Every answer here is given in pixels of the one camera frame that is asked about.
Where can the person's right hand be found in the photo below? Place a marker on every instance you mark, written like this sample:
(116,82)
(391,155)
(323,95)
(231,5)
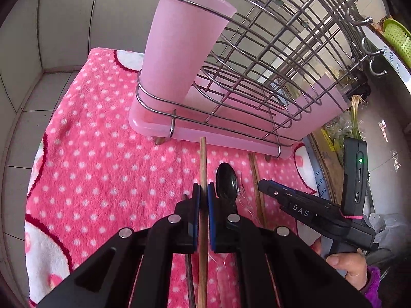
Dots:
(348,264)

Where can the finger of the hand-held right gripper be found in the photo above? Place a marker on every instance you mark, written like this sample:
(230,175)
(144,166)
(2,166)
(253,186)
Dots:
(273,192)

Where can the pink plastic cup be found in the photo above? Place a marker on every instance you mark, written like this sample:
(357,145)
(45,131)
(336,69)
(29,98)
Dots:
(173,45)

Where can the clear plastic bag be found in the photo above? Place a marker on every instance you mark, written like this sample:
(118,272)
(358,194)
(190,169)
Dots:
(340,131)

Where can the printed shelf board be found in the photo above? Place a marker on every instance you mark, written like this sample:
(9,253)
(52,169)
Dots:
(316,170)
(390,59)

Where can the black metal spoon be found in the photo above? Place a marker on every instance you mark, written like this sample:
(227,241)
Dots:
(224,179)

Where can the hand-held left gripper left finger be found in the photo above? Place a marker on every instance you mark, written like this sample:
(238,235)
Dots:
(196,211)

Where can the cardboard box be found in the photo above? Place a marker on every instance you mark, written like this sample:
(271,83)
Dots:
(334,179)

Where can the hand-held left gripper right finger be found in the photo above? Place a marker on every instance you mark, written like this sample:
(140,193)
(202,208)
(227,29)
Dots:
(211,215)

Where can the pink plastic drip tray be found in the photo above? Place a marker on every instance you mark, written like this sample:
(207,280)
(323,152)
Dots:
(192,128)

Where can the clear plastic spoon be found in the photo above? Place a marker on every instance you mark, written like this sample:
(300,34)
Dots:
(224,266)

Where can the green plastic basket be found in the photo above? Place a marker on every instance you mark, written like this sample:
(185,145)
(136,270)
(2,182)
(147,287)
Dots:
(398,38)

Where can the pink polka-dot blanket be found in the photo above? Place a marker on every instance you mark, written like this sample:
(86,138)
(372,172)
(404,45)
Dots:
(96,166)

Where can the green onions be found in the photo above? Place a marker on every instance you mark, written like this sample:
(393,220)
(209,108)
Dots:
(357,115)

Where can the wooden chopstick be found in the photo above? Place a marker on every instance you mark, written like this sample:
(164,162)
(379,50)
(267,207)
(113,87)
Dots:
(257,186)
(202,166)

